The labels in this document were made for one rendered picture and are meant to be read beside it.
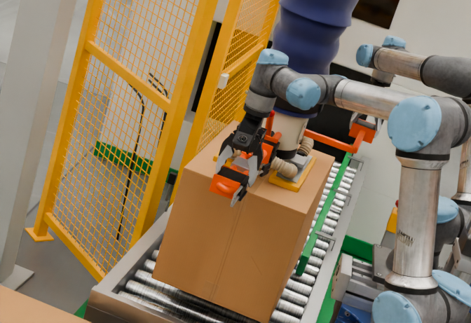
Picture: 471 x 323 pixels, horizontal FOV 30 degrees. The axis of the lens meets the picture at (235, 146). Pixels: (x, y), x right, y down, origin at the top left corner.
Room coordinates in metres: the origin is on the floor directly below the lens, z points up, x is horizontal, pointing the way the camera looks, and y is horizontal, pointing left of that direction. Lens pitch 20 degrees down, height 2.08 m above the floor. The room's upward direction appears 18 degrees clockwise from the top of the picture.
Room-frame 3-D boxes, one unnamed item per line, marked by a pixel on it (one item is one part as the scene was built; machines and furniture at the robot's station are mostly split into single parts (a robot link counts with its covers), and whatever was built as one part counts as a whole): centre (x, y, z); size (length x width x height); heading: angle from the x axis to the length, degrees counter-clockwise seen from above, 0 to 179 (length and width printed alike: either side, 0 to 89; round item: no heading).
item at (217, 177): (2.16, -0.01, 1.21); 0.08 x 0.07 x 0.05; 171
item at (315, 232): (3.86, -0.54, 0.60); 1.60 x 0.11 x 0.09; 172
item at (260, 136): (2.19, -0.03, 1.36); 0.09 x 0.08 x 0.12; 171
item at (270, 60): (2.18, -0.03, 1.52); 0.09 x 0.08 x 0.11; 47
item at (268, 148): (2.51, -0.07, 1.21); 0.10 x 0.08 x 0.06; 81
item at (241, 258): (2.75, -0.11, 0.88); 0.60 x 0.40 x 0.40; 171
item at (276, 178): (2.74, -0.21, 1.10); 0.34 x 0.10 x 0.05; 171
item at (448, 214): (2.35, -0.60, 1.20); 0.13 x 0.12 x 0.14; 118
